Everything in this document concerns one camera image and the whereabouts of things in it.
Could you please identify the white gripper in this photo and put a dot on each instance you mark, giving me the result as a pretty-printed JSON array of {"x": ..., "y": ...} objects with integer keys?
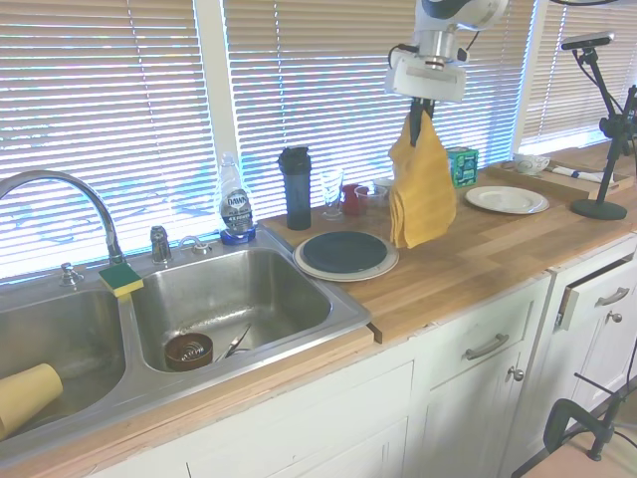
[{"x": 428, "y": 77}]

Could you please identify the yellow cloth towel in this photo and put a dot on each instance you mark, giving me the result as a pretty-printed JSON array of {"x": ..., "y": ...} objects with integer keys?
[{"x": 423, "y": 199}]

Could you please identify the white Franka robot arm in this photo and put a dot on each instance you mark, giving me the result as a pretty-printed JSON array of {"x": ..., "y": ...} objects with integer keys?
[{"x": 463, "y": 12}]

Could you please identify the white dinner plate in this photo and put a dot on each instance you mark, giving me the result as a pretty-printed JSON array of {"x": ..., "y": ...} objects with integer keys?
[{"x": 507, "y": 200}]

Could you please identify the dark blue plate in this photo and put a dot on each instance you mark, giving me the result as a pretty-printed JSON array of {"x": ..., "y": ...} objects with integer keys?
[{"x": 343, "y": 251}]

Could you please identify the large cream plate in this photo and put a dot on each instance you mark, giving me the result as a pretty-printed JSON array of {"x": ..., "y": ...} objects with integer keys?
[{"x": 346, "y": 277}]

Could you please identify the teal cardboard box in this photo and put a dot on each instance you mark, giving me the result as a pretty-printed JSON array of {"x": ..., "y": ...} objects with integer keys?
[{"x": 465, "y": 169}]

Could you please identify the small pale ceramic cup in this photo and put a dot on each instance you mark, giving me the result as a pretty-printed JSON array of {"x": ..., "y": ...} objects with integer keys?
[{"x": 383, "y": 184}]

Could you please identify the clear plastic cup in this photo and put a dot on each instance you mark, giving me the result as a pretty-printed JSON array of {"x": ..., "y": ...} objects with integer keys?
[{"x": 370, "y": 206}]

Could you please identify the white window blind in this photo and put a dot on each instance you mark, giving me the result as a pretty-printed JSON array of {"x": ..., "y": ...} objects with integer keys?
[
  {"x": 552, "y": 74},
  {"x": 99, "y": 99},
  {"x": 323, "y": 74}
]

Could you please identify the red mug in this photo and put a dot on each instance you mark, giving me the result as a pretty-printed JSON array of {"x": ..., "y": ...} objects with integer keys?
[{"x": 350, "y": 200}]

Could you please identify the white patterned teacup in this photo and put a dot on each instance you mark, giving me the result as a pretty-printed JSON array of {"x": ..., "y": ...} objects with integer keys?
[{"x": 530, "y": 164}]

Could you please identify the tall clear drinking glass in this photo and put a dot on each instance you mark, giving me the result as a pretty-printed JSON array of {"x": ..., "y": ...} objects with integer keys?
[{"x": 332, "y": 191}]

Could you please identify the black shaker bottle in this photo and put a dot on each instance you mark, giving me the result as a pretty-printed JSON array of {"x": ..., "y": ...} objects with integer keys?
[{"x": 297, "y": 194}]

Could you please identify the rolled white napkin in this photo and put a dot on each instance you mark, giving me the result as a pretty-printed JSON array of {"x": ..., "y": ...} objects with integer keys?
[{"x": 565, "y": 172}]

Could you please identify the wooden serving tray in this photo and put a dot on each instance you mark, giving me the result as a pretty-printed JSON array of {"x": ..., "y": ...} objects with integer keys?
[{"x": 562, "y": 186}]

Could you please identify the clear Dawn soap bottle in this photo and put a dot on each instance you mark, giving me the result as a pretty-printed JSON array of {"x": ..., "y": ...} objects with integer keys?
[{"x": 238, "y": 204}]

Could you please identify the white open drawer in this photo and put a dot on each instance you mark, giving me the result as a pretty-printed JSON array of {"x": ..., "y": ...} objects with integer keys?
[{"x": 587, "y": 314}]

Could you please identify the white sink plug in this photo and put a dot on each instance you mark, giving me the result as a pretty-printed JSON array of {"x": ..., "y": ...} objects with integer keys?
[{"x": 198, "y": 247}]

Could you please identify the stainless double sink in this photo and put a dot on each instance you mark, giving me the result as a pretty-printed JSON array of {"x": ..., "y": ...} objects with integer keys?
[{"x": 224, "y": 294}]

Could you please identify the silver cabinet knob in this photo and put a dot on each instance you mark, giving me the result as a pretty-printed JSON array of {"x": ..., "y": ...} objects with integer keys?
[
  {"x": 616, "y": 316},
  {"x": 517, "y": 373}
]

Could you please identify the metal tongs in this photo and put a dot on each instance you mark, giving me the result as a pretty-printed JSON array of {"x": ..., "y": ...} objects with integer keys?
[{"x": 236, "y": 341}]

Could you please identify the white counter cabinet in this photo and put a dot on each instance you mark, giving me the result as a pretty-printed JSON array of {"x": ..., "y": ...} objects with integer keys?
[{"x": 348, "y": 423}]

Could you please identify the metal whisk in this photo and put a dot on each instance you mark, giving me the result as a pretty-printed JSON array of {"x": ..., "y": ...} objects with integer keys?
[{"x": 191, "y": 352}]

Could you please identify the dark metal clamp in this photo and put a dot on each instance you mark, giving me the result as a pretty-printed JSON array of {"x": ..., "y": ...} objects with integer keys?
[{"x": 560, "y": 418}]

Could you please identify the chrome arched faucet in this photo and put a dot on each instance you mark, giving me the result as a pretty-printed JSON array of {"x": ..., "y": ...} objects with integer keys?
[{"x": 99, "y": 199}]

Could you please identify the green yellow sponge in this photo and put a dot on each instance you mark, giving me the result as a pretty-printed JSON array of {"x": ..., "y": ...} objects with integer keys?
[{"x": 119, "y": 281}]

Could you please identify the brown bowl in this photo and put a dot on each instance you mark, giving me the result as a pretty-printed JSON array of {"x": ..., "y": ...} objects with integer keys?
[{"x": 174, "y": 361}]

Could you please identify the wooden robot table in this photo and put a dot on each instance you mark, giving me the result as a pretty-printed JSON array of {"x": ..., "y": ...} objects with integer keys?
[{"x": 572, "y": 465}]

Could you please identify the chrome sink sprayer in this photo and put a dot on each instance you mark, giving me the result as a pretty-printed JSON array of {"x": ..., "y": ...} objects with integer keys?
[{"x": 69, "y": 276}]

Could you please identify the yellow plastic cup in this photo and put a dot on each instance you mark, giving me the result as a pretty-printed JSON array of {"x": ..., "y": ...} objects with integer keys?
[{"x": 25, "y": 398}]

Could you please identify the silver bar camera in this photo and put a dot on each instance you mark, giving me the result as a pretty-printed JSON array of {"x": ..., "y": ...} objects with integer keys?
[{"x": 587, "y": 40}]

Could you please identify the black desk camera stand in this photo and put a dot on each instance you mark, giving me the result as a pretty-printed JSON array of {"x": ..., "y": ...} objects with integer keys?
[{"x": 599, "y": 209}]

